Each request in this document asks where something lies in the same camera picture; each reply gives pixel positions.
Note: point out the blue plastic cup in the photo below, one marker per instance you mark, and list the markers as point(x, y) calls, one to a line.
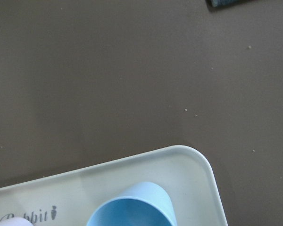
point(143, 204)

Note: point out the pink plastic cup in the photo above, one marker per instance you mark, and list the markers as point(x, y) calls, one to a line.
point(16, 221)

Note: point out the grey folded cloth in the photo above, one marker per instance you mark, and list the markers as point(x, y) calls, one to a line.
point(223, 3)

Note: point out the cream rabbit tray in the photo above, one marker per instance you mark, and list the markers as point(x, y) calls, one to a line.
point(70, 198)

